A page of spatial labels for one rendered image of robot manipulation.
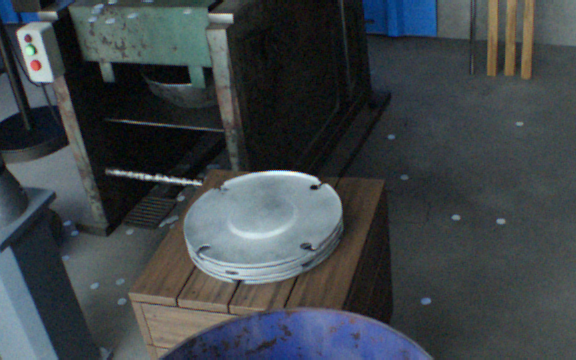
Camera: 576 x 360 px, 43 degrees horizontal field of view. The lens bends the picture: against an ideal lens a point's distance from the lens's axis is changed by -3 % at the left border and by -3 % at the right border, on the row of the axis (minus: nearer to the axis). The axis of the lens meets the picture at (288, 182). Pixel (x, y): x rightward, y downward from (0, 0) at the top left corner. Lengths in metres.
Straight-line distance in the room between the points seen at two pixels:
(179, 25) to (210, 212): 0.49
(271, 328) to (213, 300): 0.24
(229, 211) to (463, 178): 0.91
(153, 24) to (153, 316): 0.71
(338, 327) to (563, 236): 1.01
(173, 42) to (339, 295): 0.77
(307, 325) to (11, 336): 0.73
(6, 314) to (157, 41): 0.70
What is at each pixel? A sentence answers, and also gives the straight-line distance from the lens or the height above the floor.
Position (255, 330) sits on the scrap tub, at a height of 0.45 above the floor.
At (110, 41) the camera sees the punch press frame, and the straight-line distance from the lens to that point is 1.84.
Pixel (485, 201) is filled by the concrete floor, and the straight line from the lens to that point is 2.04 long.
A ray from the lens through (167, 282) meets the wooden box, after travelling 1.32.
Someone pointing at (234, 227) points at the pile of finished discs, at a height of 0.39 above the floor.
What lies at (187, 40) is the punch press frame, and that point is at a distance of 1.71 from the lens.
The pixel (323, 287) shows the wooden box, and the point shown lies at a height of 0.35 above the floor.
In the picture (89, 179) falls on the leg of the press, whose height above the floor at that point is 0.18.
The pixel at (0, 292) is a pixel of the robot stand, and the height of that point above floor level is 0.32.
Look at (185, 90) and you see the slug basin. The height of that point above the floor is 0.39.
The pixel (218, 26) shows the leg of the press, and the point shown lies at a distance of 1.60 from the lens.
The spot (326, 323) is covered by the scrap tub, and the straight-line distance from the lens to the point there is 1.03.
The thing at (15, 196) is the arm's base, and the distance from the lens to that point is 1.43.
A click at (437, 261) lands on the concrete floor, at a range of 1.83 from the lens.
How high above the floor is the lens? 1.17
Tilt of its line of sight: 33 degrees down
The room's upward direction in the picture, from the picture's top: 8 degrees counter-clockwise
